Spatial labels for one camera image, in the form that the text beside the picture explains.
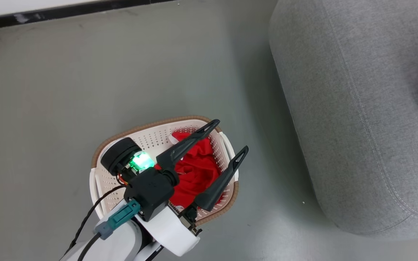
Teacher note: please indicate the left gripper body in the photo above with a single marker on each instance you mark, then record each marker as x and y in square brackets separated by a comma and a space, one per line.
[120, 156]

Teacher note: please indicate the white brown-rimmed laundry basket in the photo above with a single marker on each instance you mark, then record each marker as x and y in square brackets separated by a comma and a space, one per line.
[103, 188]

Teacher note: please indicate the red shorts with white trim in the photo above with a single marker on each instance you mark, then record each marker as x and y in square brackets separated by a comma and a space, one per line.
[194, 170]

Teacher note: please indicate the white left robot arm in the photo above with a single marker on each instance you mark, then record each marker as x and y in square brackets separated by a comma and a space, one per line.
[118, 246]

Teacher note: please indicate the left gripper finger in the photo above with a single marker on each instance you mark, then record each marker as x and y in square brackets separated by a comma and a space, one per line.
[209, 197]
[174, 156]

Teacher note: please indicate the grey fabric sofa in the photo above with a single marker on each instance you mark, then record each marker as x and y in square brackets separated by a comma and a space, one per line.
[357, 108]

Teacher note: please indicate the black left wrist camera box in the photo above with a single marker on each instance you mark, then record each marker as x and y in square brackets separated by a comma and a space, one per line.
[151, 192]

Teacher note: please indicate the black baseboard strip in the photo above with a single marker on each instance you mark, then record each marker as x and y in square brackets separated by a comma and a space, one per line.
[67, 12]

